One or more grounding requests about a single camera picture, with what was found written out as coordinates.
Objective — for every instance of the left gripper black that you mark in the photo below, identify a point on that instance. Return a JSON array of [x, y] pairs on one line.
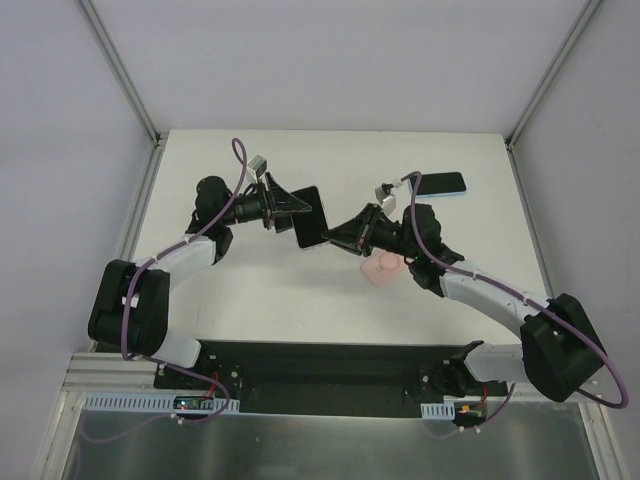
[[269, 201]]

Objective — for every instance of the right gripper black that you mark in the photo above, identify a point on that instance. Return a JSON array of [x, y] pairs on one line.
[[368, 230]]

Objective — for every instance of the purple phone black screen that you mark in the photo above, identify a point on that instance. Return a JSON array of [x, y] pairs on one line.
[[310, 217]]

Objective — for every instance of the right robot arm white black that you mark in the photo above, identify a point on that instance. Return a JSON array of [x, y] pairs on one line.
[[557, 349]]

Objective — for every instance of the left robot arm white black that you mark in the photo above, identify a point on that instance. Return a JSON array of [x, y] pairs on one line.
[[131, 309]]

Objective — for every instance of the pink phone case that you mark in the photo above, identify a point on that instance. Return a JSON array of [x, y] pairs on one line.
[[382, 268]]

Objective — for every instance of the black phone in blue case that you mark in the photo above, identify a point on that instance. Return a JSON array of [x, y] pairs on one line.
[[438, 184]]

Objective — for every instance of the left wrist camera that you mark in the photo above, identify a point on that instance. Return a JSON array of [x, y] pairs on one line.
[[256, 168]]

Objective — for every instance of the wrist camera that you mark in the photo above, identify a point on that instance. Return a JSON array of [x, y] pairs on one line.
[[256, 168], [386, 197]]

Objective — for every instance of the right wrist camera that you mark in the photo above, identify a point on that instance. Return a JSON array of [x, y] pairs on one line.
[[386, 197]]

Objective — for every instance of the right white cable duct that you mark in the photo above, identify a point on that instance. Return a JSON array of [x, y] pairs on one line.
[[444, 411]]

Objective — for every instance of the white cable duct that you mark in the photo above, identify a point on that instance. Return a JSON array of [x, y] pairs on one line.
[[158, 403], [444, 411]]

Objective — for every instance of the left aluminium corner post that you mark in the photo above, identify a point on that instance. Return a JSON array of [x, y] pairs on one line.
[[113, 58]]

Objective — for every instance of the aluminium corner post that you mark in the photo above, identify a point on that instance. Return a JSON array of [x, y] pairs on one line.
[[577, 29], [113, 58]]

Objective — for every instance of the left white cable duct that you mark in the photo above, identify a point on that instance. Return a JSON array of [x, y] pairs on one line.
[[158, 403]]

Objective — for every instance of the right aluminium corner post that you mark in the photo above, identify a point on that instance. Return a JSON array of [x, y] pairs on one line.
[[577, 29]]

